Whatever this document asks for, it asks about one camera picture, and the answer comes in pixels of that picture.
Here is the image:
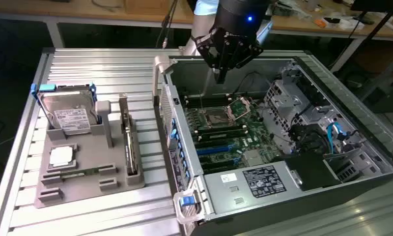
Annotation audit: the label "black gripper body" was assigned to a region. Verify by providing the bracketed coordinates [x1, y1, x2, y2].
[214, 0, 271, 42]

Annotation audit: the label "graphics card with black fan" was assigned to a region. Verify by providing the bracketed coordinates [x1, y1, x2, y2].
[118, 92, 139, 177]

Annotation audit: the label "clear plastic bags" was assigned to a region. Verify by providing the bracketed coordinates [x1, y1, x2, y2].
[275, 0, 314, 18]

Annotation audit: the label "black RAM slot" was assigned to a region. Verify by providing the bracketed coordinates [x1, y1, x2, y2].
[183, 94, 231, 100]
[185, 97, 231, 103]
[195, 136, 247, 144]
[191, 123, 242, 130]
[186, 102, 233, 109]
[185, 100, 233, 106]

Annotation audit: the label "large silver disk bay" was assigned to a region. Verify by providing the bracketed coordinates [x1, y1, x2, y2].
[263, 78, 314, 128]

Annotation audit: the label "metal socket cover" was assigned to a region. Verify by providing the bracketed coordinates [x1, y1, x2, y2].
[226, 97, 253, 121]

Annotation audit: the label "CPU socket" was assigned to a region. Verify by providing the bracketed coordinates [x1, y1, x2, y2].
[202, 108, 233, 129]

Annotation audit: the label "black and white item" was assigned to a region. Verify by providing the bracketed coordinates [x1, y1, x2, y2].
[323, 16, 353, 30]

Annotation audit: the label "green motherboard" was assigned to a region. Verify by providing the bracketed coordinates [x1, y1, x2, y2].
[182, 93, 283, 174]

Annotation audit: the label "black RAM stick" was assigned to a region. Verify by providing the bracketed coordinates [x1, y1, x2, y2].
[197, 128, 246, 140]

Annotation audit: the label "black expansion slot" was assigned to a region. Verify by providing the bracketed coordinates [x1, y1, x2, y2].
[194, 140, 231, 149]
[201, 162, 241, 173]
[198, 156, 238, 166]

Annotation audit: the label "blue expansion slot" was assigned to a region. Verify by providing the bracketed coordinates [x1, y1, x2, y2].
[195, 146, 235, 156]

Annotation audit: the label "black monitor with stand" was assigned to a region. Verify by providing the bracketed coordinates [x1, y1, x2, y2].
[349, 0, 393, 25]

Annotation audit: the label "black slanted pole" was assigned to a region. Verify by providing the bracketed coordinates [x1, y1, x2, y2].
[326, 0, 393, 72]

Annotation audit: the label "silver chipset heatsink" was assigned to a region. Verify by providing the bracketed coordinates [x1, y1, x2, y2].
[241, 150, 263, 167]

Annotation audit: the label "silver hard disk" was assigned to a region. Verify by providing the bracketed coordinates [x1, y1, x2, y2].
[39, 90, 98, 136]

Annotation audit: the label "blue disk carrier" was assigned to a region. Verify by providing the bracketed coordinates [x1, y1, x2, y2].
[30, 83, 97, 128]

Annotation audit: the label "black plastic shroud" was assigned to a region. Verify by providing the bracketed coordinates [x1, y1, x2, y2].
[283, 153, 342, 192]

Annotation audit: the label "black power supply label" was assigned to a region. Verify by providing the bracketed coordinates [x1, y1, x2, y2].
[241, 165, 287, 199]

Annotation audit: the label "small silver disk bay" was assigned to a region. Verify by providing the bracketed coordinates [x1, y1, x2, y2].
[322, 147, 375, 183]

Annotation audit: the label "grey parts rack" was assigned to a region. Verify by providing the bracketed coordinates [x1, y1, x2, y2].
[34, 99, 146, 209]

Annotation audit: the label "silver power supply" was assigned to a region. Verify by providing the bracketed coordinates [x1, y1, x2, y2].
[202, 161, 305, 214]

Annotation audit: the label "silver CPU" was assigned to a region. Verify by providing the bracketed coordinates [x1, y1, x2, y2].
[49, 147, 75, 166]

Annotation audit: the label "blue release latch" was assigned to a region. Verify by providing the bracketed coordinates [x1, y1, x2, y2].
[178, 195, 195, 207]

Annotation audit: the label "green RAM stick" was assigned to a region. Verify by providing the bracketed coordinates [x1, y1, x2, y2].
[59, 168, 101, 177]

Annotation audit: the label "open black PC case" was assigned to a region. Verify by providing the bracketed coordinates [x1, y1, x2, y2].
[153, 55, 393, 236]

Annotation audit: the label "grey case handle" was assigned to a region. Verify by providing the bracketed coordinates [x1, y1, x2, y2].
[154, 56, 178, 75]
[171, 189, 203, 224]

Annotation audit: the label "hanging black cable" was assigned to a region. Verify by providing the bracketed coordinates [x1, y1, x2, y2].
[155, 0, 179, 50]

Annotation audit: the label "wooden desk white frame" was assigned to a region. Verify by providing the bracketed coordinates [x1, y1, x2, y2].
[0, 0, 197, 49]
[267, 0, 393, 72]

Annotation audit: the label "black wire bundle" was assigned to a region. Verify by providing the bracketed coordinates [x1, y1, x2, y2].
[289, 126, 327, 154]

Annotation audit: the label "blue wire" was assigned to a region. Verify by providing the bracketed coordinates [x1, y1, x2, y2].
[326, 122, 335, 154]
[333, 117, 345, 141]

